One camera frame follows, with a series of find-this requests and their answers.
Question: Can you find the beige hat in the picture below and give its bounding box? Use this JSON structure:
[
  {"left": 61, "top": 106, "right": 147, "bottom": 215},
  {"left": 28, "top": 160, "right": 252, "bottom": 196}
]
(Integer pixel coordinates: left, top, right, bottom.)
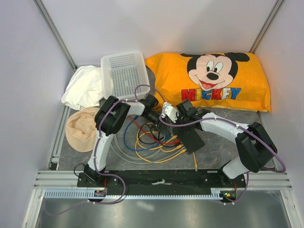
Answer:
[{"left": 65, "top": 107, "right": 99, "bottom": 152}]

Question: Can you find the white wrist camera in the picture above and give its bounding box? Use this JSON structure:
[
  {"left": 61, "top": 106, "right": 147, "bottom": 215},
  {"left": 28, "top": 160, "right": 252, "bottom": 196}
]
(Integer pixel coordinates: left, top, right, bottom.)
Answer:
[
  {"left": 161, "top": 106, "right": 178, "bottom": 123},
  {"left": 162, "top": 102, "right": 172, "bottom": 109}
]

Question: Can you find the purple cable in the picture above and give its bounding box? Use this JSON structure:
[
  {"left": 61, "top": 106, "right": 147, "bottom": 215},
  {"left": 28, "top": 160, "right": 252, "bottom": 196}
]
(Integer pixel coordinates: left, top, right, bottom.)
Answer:
[
  {"left": 44, "top": 84, "right": 167, "bottom": 216},
  {"left": 158, "top": 114, "right": 287, "bottom": 207}
]

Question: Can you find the black cable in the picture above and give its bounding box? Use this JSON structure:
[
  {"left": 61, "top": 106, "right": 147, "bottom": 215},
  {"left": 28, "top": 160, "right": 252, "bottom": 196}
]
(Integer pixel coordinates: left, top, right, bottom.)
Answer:
[{"left": 137, "top": 123, "right": 173, "bottom": 146}]

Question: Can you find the slotted cable duct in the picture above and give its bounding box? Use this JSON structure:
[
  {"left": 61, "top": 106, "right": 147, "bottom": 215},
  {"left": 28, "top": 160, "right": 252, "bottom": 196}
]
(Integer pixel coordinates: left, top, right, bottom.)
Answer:
[{"left": 44, "top": 189, "right": 236, "bottom": 200}]

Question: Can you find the yellow ethernet cable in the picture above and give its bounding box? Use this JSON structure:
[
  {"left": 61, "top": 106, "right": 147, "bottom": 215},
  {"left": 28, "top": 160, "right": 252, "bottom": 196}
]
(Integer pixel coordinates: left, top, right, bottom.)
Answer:
[
  {"left": 134, "top": 142, "right": 188, "bottom": 164},
  {"left": 136, "top": 130, "right": 199, "bottom": 172}
]

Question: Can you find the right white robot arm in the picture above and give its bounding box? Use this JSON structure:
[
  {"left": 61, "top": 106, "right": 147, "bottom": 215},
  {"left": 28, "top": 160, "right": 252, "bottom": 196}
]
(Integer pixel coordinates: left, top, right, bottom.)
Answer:
[{"left": 172, "top": 100, "right": 277, "bottom": 187}]

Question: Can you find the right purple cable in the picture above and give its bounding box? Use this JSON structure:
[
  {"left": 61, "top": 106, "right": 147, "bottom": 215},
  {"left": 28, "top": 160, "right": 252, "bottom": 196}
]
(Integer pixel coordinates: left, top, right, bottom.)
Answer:
[{"left": 158, "top": 114, "right": 287, "bottom": 207}]

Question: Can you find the white cloth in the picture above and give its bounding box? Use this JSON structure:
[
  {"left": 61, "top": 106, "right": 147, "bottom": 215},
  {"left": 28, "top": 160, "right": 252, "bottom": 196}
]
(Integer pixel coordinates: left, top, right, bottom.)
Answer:
[{"left": 61, "top": 66, "right": 104, "bottom": 111}]

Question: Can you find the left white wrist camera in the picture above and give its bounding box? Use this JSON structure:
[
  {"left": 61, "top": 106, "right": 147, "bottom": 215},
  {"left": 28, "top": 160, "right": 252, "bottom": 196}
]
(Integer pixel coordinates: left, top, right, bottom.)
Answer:
[{"left": 162, "top": 102, "right": 172, "bottom": 109}]

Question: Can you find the black network switch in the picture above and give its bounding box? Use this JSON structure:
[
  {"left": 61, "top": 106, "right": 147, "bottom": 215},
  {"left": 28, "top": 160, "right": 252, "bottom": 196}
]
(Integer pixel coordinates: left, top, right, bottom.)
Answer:
[{"left": 172, "top": 126, "right": 205, "bottom": 154}]

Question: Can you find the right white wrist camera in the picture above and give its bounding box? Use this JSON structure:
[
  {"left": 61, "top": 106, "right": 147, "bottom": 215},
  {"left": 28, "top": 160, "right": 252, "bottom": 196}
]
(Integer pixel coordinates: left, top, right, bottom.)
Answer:
[{"left": 161, "top": 106, "right": 178, "bottom": 123}]

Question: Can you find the orange Mickey pillow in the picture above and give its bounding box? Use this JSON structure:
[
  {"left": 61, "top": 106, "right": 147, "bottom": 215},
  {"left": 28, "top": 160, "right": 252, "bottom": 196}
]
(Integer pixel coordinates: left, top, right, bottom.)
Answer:
[{"left": 145, "top": 52, "right": 271, "bottom": 112}]

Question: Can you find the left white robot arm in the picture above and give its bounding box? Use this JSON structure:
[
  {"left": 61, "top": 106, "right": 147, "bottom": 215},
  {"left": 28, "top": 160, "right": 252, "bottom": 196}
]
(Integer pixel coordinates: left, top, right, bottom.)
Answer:
[{"left": 84, "top": 95, "right": 170, "bottom": 187}]

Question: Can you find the right aluminium frame post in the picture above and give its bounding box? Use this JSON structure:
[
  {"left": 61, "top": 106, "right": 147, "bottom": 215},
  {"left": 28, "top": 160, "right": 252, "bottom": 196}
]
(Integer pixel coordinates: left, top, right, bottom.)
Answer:
[{"left": 249, "top": 0, "right": 285, "bottom": 54}]

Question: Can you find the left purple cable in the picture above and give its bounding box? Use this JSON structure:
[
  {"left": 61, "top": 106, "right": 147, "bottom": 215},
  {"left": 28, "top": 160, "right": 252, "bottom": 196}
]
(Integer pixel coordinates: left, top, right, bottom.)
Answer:
[{"left": 44, "top": 84, "right": 167, "bottom": 216}]

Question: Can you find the red ethernet cable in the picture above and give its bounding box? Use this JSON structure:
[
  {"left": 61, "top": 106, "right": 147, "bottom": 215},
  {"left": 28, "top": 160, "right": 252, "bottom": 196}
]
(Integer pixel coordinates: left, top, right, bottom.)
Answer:
[{"left": 128, "top": 115, "right": 182, "bottom": 145}]

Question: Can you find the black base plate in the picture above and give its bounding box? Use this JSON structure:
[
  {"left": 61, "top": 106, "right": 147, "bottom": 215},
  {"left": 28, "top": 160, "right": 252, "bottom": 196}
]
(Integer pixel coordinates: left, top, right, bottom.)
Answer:
[{"left": 77, "top": 170, "right": 246, "bottom": 196}]

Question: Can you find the left aluminium frame post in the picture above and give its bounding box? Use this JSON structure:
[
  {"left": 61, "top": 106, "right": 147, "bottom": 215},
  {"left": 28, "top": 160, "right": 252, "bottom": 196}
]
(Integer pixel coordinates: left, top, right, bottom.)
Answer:
[{"left": 33, "top": 0, "right": 77, "bottom": 71}]

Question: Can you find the blue ethernet cable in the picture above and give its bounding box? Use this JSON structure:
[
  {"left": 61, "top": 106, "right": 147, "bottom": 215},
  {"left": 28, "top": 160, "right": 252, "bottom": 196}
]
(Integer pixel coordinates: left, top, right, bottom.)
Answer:
[{"left": 123, "top": 115, "right": 173, "bottom": 152}]

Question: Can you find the aluminium rail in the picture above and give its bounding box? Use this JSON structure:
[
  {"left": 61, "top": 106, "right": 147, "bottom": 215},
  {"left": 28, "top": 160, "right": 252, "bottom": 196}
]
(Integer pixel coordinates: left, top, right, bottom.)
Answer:
[{"left": 34, "top": 171, "right": 292, "bottom": 190}]

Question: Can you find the aluminium frame post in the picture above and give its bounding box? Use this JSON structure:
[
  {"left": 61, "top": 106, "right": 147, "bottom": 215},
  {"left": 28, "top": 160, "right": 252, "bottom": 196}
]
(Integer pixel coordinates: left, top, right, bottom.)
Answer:
[
  {"left": 33, "top": 0, "right": 77, "bottom": 71},
  {"left": 249, "top": 0, "right": 285, "bottom": 54}
]

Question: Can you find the white plastic basket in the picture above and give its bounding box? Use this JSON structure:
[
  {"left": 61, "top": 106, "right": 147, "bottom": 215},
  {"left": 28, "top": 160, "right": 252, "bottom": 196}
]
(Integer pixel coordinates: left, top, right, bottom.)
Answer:
[{"left": 100, "top": 51, "right": 150, "bottom": 100}]

